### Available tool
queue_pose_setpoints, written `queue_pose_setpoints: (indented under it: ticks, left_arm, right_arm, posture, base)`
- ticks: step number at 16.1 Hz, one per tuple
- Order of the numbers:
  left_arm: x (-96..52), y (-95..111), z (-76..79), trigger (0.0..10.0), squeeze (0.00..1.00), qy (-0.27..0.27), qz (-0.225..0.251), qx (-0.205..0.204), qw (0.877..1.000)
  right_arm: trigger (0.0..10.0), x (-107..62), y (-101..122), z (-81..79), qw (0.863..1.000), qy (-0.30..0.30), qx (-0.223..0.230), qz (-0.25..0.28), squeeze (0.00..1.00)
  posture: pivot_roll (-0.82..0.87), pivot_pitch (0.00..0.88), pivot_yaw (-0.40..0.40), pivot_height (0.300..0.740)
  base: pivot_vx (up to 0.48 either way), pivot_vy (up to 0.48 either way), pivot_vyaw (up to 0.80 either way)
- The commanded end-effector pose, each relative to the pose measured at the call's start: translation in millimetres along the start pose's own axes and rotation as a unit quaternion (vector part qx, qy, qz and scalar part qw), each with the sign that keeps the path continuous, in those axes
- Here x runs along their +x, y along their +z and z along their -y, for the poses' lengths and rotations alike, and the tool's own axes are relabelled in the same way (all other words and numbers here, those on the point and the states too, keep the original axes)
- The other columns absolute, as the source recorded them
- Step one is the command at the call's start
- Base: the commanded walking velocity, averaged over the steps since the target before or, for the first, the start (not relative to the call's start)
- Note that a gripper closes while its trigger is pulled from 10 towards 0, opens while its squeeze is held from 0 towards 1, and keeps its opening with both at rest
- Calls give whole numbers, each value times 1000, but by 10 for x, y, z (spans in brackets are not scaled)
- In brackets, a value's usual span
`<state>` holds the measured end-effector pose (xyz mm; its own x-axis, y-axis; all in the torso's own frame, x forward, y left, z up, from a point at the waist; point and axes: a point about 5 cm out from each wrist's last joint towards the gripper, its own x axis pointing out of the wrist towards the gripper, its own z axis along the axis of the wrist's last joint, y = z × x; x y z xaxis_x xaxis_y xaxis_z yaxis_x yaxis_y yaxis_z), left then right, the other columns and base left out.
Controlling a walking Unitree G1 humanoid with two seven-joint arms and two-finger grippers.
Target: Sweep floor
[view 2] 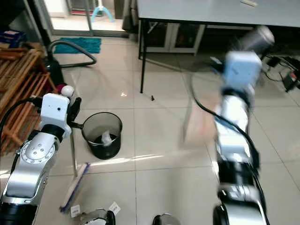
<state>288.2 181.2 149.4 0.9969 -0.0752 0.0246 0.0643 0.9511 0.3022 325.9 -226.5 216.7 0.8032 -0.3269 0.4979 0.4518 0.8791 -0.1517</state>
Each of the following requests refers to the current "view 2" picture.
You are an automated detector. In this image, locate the dark green curtain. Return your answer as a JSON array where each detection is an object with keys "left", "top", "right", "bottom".
[{"left": 122, "top": 0, "right": 139, "bottom": 34}]

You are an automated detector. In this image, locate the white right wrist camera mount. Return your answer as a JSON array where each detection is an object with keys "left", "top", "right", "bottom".
[{"left": 222, "top": 51, "right": 263, "bottom": 90}]

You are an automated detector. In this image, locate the grey table with black legs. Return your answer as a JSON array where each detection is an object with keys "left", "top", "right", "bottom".
[{"left": 136, "top": 0, "right": 300, "bottom": 94}]

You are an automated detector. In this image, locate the white paper scrap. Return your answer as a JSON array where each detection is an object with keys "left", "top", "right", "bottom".
[
  {"left": 108, "top": 202, "right": 121, "bottom": 214},
  {"left": 70, "top": 205, "right": 82, "bottom": 218}
]

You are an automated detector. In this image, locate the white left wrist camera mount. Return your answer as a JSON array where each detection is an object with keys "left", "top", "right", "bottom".
[{"left": 38, "top": 93, "right": 74, "bottom": 140}]

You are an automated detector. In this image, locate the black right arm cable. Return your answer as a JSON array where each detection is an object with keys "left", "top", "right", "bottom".
[{"left": 190, "top": 73, "right": 264, "bottom": 188}]

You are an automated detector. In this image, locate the brown wooden slat rack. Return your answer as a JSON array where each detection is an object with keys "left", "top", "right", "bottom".
[{"left": 0, "top": 46, "right": 62, "bottom": 156}]

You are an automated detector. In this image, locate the robot leg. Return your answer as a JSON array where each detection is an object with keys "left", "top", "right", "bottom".
[
  {"left": 80, "top": 209, "right": 117, "bottom": 225},
  {"left": 152, "top": 213, "right": 186, "bottom": 225}
]

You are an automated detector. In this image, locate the sliding glass door frame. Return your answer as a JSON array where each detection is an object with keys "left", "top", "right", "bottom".
[{"left": 38, "top": 0, "right": 128, "bottom": 37}]

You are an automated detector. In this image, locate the white crumpled trash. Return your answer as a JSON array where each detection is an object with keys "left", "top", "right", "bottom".
[{"left": 101, "top": 131, "right": 115, "bottom": 145}]

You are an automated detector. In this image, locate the black floor cable tangle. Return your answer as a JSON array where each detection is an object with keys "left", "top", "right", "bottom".
[{"left": 262, "top": 54, "right": 300, "bottom": 93}]

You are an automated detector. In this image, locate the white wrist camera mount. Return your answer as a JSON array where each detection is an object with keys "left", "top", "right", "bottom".
[
  {"left": 38, "top": 93, "right": 74, "bottom": 140},
  {"left": 222, "top": 51, "right": 263, "bottom": 90}
]

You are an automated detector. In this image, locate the blue cardboard box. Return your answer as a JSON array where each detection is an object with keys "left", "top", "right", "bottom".
[{"left": 1, "top": 30, "right": 28, "bottom": 48}]

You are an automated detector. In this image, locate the broom with white knob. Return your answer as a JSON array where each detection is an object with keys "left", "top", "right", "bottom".
[{"left": 59, "top": 85, "right": 91, "bottom": 213}]

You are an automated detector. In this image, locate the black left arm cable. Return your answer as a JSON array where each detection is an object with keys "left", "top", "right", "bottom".
[{"left": 0, "top": 97, "right": 45, "bottom": 141}]

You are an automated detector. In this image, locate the black round trash bin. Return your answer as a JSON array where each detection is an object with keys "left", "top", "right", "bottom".
[{"left": 81, "top": 111, "right": 123, "bottom": 160}]

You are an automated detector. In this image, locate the robot left leg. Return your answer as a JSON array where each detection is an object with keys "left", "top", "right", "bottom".
[{"left": 80, "top": 209, "right": 117, "bottom": 225}]

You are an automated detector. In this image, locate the teal floor mat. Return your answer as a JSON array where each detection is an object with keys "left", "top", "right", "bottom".
[{"left": 54, "top": 37, "right": 102, "bottom": 54}]

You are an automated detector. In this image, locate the robot right leg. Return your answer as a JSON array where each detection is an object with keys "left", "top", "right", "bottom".
[{"left": 152, "top": 213, "right": 186, "bottom": 225}]

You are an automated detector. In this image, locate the red and white crate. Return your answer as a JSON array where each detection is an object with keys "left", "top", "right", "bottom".
[{"left": 70, "top": 7, "right": 92, "bottom": 16}]

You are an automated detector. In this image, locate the black vacuum cleaner with hose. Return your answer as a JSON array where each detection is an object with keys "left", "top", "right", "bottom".
[{"left": 49, "top": 39, "right": 98, "bottom": 94}]

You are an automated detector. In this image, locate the white low cabinet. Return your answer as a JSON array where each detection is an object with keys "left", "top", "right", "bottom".
[{"left": 143, "top": 23, "right": 207, "bottom": 56}]

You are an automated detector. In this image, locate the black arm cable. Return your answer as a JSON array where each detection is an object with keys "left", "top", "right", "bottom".
[
  {"left": 190, "top": 73, "right": 264, "bottom": 188},
  {"left": 0, "top": 97, "right": 45, "bottom": 141}
]

